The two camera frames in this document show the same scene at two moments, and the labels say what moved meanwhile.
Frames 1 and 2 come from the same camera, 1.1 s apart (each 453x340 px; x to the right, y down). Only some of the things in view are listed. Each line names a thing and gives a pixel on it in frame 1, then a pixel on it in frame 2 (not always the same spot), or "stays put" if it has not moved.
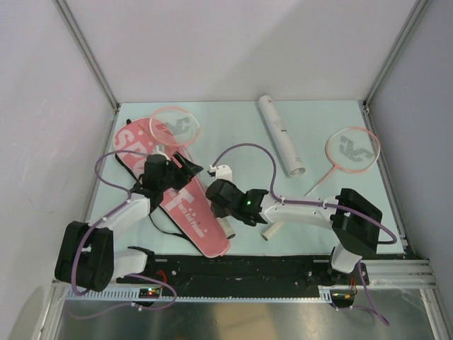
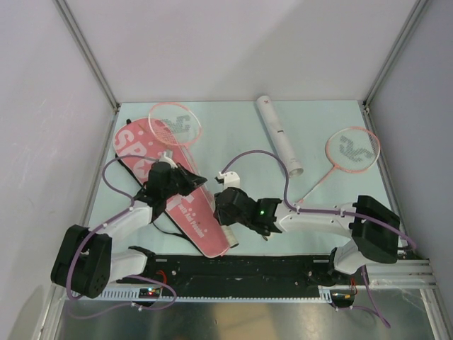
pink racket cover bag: (135, 138) stays put
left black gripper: (185, 173) → (191, 180)
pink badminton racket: (351, 149) stays put
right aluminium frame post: (413, 21) stays put
